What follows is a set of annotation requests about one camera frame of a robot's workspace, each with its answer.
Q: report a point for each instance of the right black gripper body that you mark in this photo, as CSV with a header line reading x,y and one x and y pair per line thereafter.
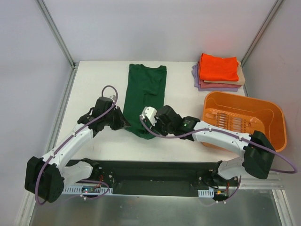
x,y
157,122

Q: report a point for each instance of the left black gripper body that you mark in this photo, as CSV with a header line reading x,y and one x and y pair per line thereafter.
x,y
118,117

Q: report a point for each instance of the dark green t shirt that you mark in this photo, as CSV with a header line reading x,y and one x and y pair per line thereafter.
x,y
146,87

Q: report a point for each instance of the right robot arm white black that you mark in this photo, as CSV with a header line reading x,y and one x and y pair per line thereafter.
x,y
255,154

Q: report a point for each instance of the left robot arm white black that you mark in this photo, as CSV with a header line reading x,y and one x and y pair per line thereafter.
x,y
46,177

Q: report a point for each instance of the folded pink t shirt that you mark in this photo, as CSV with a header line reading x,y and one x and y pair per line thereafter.
x,y
208,85

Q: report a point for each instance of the folded lavender t shirt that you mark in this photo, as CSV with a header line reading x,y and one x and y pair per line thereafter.
x,y
226,89

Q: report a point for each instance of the folded orange t shirt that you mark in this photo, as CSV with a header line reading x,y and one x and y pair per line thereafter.
x,y
214,68

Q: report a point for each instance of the orange plastic basket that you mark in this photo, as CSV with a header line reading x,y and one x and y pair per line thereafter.
x,y
246,115

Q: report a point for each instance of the folded beige t shirt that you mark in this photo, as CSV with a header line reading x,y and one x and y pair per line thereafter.
x,y
241,78

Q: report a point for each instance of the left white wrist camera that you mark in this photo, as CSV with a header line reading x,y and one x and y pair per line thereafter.
x,y
113,98

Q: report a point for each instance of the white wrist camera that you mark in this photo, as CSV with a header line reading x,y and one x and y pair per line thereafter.
x,y
113,98
149,113

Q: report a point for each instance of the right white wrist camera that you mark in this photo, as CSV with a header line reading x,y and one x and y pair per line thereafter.
x,y
149,113

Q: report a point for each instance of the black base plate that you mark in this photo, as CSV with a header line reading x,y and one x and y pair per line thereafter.
x,y
183,179

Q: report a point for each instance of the left white cable duct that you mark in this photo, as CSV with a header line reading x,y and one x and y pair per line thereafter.
x,y
87,190

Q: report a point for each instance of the white cable duct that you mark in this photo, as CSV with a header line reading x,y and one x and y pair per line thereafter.
x,y
206,193
87,190

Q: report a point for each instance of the right white cable duct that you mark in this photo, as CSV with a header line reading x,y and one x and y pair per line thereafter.
x,y
206,193

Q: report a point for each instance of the aluminium front rail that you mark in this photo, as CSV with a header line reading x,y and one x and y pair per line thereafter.
x,y
273,182

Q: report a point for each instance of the left aluminium frame post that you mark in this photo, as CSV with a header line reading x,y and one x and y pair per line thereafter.
x,y
56,33

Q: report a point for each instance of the aluminium frame post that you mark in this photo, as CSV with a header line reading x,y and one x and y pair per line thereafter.
x,y
56,33
264,26

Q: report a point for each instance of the right aluminium frame post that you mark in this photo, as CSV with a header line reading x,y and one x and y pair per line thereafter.
x,y
264,26

